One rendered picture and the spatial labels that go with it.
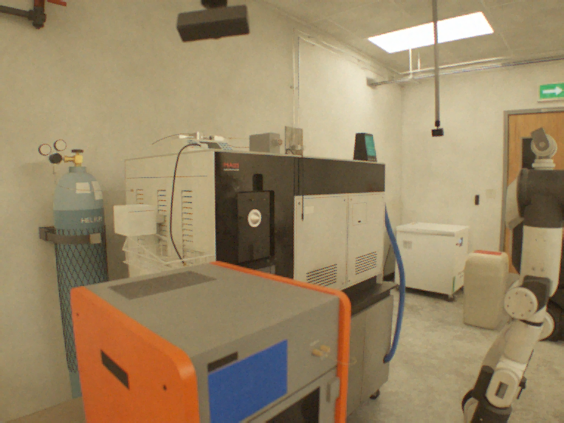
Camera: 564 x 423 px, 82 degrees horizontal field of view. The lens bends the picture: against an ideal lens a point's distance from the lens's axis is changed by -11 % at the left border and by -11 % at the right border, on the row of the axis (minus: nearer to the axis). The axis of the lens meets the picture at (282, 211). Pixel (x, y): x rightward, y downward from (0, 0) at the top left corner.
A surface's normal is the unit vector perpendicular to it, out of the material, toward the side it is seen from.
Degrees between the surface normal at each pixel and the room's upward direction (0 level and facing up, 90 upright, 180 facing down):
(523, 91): 90
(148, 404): 90
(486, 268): 84
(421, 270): 90
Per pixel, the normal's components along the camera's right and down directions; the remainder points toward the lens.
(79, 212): 0.55, 0.07
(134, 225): 0.74, 0.06
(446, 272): -0.68, 0.07
